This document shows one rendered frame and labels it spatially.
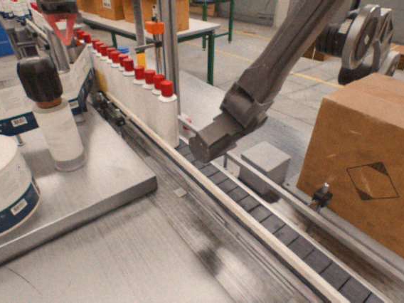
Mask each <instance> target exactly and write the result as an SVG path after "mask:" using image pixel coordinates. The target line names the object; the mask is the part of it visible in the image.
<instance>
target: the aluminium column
mask: <svg viewBox="0 0 404 303"><path fill-rule="evenodd" d="M160 1H161V6H160ZM156 8H157V16H158V21H161V22H163V23H164V33H160V34H159V39H160V41H161V42H162V47H161V63H162V71H163V74H164V75H165V78H166V79H167V80H171V81H172V82H173V92H174V95H175V96H177V110H178V115H179V116H181V100H180V85H179V57H178V43H177V29H176V2H175V0H156ZM161 18H162V20H161ZM163 35H164V37H163ZM164 53H165V58H164ZM165 61H166V67H165Z"/></svg>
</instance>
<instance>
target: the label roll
mask: <svg viewBox="0 0 404 303"><path fill-rule="evenodd" d="M40 199H41V191H40V189H39V187H38V184H37V183H36V181H35V179H34V177H33V175H32V173H31V171H30V169H29V167H28V166H27V164H26V162H25V160H24V158H23V156H22V154H21V152H20V150H19V148H18V145H17V143H16V142H15V141H14V140H13V139H12V138H10V137H7V136H4V135H0V236H1V235H4V234H6V233H8V232H9V231H11V230H13V229H14V228H16V227H18V226H19V225H20V224H22V223H23V222H24V221H25V220H27V219H28V218H29V216H30V215H31V214H32V213H33V212H34V211H35V209H36V208H37V206H38V204H39V202H40Z"/></svg>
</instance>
